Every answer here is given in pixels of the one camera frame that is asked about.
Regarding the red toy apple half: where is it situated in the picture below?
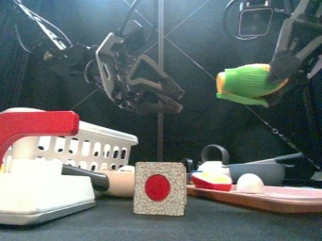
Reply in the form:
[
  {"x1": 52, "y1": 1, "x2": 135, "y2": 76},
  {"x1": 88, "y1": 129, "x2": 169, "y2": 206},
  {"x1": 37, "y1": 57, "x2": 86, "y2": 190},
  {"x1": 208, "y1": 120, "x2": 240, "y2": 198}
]
[{"x1": 189, "y1": 170, "x2": 233, "y2": 192}]

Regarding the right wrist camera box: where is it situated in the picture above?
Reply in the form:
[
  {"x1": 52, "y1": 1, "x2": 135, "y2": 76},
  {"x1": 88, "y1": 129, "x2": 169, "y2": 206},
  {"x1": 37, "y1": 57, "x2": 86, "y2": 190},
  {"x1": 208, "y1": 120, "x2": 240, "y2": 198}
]
[{"x1": 237, "y1": 7, "x2": 275, "y2": 39}]

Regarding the black handle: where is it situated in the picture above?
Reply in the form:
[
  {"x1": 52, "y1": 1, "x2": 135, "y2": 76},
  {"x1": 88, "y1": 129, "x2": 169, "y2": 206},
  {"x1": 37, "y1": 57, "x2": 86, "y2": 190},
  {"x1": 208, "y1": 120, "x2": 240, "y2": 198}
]
[{"x1": 60, "y1": 164, "x2": 111, "y2": 192}]

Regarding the grey pot with handle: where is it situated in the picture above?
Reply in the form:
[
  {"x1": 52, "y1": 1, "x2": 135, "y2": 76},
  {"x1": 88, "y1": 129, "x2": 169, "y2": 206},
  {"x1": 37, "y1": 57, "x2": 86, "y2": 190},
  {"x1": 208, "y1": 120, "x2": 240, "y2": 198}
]
[{"x1": 227, "y1": 152, "x2": 306, "y2": 186}]

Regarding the cream round cup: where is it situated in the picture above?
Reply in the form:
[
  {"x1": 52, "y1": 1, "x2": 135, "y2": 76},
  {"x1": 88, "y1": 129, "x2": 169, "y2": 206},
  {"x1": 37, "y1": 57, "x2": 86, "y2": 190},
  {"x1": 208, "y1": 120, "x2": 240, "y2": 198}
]
[{"x1": 94, "y1": 165, "x2": 137, "y2": 199}]

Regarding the red and white appliance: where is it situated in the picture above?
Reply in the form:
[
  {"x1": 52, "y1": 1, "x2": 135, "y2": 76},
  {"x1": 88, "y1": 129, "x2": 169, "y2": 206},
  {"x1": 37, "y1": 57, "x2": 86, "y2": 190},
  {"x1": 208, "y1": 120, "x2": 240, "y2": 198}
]
[{"x1": 0, "y1": 106, "x2": 96, "y2": 226}]

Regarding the white plastic slotted basket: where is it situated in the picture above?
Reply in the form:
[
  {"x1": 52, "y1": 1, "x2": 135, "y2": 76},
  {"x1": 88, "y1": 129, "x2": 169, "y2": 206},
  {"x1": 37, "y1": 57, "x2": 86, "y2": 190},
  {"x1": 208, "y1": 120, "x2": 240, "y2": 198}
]
[{"x1": 2, "y1": 120, "x2": 139, "y2": 172}]

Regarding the pink tray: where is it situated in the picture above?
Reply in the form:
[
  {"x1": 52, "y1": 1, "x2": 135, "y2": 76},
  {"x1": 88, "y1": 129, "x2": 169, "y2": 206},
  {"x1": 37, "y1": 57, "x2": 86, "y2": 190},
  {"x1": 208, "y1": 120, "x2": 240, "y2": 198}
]
[{"x1": 184, "y1": 183, "x2": 322, "y2": 215}]

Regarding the white kettle with black handle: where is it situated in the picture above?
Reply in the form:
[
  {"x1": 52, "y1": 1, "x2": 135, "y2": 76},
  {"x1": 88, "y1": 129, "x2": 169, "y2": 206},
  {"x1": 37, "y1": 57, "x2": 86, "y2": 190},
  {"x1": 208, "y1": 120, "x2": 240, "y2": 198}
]
[{"x1": 195, "y1": 143, "x2": 231, "y2": 177}]

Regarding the patterned block with red circle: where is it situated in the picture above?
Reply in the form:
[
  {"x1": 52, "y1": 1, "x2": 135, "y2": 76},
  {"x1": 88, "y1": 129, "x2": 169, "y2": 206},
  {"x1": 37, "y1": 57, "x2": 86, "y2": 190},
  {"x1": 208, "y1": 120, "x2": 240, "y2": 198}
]
[{"x1": 132, "y1": 161, "x2": 188, "y2": 217}]

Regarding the vertical metal frame pole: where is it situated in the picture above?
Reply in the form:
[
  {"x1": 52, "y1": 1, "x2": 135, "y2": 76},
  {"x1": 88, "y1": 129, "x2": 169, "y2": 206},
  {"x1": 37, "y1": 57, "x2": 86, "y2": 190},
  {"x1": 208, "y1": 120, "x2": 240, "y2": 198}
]
[{"x1": 156, "y1": 0, "x2": 165, "y2": 163}]

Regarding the diagonal thin frame rod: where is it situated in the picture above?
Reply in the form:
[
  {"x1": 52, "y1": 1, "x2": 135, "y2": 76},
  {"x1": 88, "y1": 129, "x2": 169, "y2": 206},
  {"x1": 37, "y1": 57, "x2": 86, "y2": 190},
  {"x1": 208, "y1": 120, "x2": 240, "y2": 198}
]
[{"x1": 244, "y1": 104, "x2": 322, "y2": 172}]

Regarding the black cable loop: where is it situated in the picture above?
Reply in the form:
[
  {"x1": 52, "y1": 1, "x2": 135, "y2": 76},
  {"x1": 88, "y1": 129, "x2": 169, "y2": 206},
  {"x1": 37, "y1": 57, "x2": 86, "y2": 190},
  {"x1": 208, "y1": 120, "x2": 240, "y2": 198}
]
[{"x1": 221, "y1": 0, "x2": 252, "y2": 41}]

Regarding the white toy egg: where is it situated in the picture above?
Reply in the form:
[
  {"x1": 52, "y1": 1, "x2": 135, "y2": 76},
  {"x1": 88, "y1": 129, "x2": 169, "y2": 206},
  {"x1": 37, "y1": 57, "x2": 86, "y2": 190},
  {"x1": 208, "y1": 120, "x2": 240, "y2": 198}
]
[{"x1": 235, "y1": 172, "x2": 267, "y2": 195}]

